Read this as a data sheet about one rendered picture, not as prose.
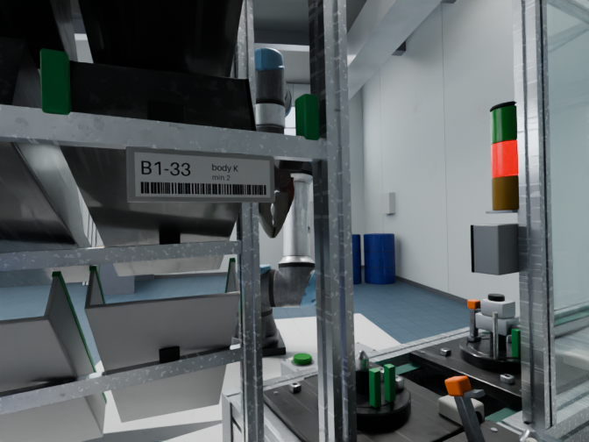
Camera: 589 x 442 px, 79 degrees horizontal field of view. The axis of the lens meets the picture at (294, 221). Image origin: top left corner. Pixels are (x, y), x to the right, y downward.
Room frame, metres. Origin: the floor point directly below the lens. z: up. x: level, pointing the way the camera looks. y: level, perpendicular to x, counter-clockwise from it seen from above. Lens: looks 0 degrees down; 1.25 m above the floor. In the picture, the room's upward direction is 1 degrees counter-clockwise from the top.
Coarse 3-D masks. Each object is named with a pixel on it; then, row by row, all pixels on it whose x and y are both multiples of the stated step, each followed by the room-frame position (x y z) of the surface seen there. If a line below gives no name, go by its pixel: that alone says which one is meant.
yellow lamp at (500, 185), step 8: (504, 176) 0.52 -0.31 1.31; (512, 176) 0.52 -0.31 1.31; (496, 184) 0.53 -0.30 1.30; (504, 184) 0.52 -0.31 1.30; (512, 184) 0.52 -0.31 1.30; (496, 192) 0.53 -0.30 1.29; (504, 192) 0.52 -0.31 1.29; (512, 192) 0.52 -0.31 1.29; (496, 200) 0.53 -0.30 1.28; (504, 200) 0.52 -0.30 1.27; (512, 200) 0.52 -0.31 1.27; (496, 208) 0.53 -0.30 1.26; (504, 208) 0.52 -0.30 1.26; (512, 208) 0.52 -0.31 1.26
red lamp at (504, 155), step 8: (496, 144) 0.53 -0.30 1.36; (504, 144) 0.52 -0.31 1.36; (512, 144) 0.52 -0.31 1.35; (496, 152) 0.53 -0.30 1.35; (504, 152) 0.52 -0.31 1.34; (512, 152) 0.51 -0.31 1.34; (496, 160) 0.53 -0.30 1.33; (504, 160) 0.52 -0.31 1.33; (512, 160) 0.52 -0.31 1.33; (496, 168) 0.53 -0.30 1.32; (504, 168) 0.52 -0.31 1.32; (512, 168) 0.52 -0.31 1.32; (496, 176) 0.54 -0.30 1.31
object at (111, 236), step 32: (96, 64) 0.26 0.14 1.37; (96, 96) 0.25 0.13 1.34; (128, 96) 0.26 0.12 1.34; (160, 96) 0.27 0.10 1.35; (192, 96) 0.27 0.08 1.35; (224, 96) 0.28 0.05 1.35; (96, 160) 0.25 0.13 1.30; (96, 192) 0.28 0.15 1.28; (96, 224) 0.33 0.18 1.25; (128, 224) 0.34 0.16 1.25; (160, 224) 0.35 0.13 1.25; (192, 224) 0.36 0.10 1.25; (224, 224) 0.37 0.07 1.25
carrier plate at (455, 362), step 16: (480, 336) 0.84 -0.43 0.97; (416, 352) 0.76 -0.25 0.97; (432, 352) 0.75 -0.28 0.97; (432, 368) 0.71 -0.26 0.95; (448, 368) 0.68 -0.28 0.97; (464, 368) 0.67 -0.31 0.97; (480, 368) 0.67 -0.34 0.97; (480, 384) 0.62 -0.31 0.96; (496, 384) 0.60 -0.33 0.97; (512, 384) 0.60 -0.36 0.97; (512, 400) 0.57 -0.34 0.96
